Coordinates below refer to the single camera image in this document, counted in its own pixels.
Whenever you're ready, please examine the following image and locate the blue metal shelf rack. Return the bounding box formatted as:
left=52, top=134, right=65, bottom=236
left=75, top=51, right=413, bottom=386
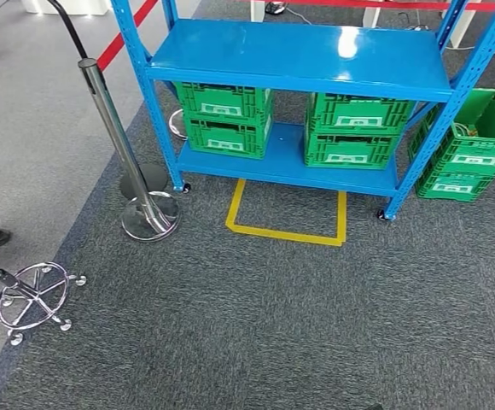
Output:
left=110, top=0, right=495, bottom=222

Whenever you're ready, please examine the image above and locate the chrome round stanchion base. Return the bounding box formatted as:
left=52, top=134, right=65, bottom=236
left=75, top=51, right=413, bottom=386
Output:
left=168, top=108, right=189, bottom=142

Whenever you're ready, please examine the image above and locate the red barrier belt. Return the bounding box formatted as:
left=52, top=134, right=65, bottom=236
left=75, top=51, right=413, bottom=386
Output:
left=97, top=0, right=159, bottom=73

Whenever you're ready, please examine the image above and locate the white display plinth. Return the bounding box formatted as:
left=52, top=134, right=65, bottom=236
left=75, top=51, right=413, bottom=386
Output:
left=21, top=0, right=112, bottom=17

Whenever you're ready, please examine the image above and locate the chrome stanchion post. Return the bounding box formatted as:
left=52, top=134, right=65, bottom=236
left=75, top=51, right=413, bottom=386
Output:
left=77, top=57, right=181, bottom=243

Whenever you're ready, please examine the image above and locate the black barrier rope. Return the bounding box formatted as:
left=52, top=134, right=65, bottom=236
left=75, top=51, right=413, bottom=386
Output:
left=46, top=0, right=90, bottom=62

